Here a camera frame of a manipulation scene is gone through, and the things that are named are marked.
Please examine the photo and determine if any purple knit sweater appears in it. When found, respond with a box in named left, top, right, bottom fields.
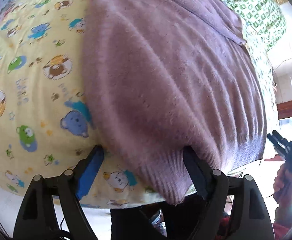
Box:
left=82, top=0, right=267, bottom=205

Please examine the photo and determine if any green white patterned quilt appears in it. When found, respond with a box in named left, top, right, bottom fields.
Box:
left=221, top=0, right=286, bottom=132

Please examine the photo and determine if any red sleeve forearm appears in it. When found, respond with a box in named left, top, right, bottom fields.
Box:
left=215, top=213, right=292, bottom=239

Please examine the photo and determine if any person right hand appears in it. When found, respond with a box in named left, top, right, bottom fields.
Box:
left=273, top=164, right=292, bottom=228

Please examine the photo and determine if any yellow bear print bedsheet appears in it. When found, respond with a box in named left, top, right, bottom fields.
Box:
left=0, top=0, right=196, bottom=209

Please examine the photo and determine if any dark wooden furniture edge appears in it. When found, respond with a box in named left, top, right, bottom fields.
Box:
left=276, top=96, right=292, bottom=120

